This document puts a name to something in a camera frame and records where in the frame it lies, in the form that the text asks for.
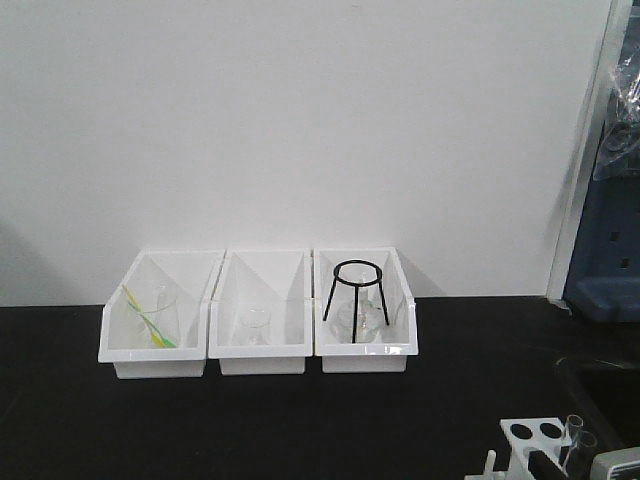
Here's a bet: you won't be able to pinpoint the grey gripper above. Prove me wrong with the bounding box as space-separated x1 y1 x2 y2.
589 446 640 480

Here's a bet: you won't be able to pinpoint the clear glass test tube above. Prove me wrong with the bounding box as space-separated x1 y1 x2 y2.
559 414 584 472

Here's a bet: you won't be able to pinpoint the white test tube rack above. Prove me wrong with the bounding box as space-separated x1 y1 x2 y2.
467 417 568 479

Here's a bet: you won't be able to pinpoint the grey-blue pegboard drying rack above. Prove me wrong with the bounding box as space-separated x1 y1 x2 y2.
547 1 639 323

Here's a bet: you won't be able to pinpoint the black lab sink basin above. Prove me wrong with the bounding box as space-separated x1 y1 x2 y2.
554 356 639 450

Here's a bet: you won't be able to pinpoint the right white storage bin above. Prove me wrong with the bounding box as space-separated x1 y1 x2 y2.
313 247 419 373

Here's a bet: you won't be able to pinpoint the white storage bin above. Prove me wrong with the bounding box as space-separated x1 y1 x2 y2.
98 250 225 379
313 247 419 373
208 249 314 376

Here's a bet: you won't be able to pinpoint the clear glass flask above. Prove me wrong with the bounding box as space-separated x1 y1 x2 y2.
334 263 386 344

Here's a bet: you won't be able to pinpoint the plastic bag of black pegs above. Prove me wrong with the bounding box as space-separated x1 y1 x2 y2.
592 25 639 181

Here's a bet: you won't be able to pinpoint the middle white storage bin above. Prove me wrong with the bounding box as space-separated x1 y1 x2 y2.
208 249 314 376

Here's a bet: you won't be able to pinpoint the small clear glass beaker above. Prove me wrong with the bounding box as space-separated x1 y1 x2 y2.
241 309 271 345

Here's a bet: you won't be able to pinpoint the yellow green stirring straws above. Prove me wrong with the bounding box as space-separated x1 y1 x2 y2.
121 284 177 348

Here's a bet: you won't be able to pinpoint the left white storage bin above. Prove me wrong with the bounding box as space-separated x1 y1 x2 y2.
98 250 225 379

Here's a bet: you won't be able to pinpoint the black wire tripod stand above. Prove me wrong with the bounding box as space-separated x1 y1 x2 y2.
322 259 390 344

